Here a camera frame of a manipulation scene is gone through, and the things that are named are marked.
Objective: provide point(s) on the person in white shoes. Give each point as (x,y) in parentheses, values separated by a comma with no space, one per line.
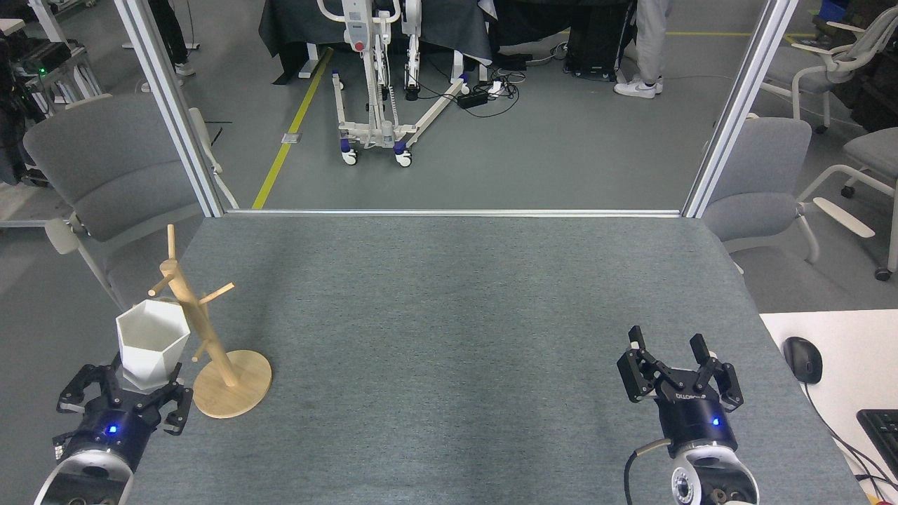
(652,42)

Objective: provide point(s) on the metal floor plate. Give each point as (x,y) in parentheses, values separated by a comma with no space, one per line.
(291,138)

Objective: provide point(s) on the black case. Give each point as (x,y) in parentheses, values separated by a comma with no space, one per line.
(596,42)

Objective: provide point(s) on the wooden cup rack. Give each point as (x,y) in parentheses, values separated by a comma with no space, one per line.
(231,396)

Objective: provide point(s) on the black table cloth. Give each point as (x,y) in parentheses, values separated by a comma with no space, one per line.
(295,28)

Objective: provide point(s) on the black computer mouse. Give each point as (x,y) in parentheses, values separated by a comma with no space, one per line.
(803,359)

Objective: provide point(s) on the white hexagonal cup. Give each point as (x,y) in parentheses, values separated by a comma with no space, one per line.
(151,344)

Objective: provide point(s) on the white stand on wheels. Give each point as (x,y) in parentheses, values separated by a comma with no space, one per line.
(382,130)

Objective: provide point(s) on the white mesh office chair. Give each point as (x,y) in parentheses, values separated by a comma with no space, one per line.
(842,56)

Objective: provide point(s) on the black keyboard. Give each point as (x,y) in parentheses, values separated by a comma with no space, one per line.
(882,435)

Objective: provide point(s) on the silver table edge rail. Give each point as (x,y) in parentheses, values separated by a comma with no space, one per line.
(456,212)

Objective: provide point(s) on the grey chair with white arms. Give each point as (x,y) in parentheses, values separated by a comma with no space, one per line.
(877,151)

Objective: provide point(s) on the silver frame post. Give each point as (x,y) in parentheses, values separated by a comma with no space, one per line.
(736,112)
(175,119)

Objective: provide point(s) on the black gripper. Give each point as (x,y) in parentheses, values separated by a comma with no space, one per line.
(105,428)
(694,421)

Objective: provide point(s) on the grey office chair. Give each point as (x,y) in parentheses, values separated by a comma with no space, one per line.
(119,168)
(758,175)

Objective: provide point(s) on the person in black trousers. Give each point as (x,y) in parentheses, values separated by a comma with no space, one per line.
(170,28)

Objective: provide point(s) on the black power strip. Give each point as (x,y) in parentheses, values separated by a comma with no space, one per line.
(473,98)

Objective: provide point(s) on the equipment rack with green light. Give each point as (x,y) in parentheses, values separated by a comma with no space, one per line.
(42,59)

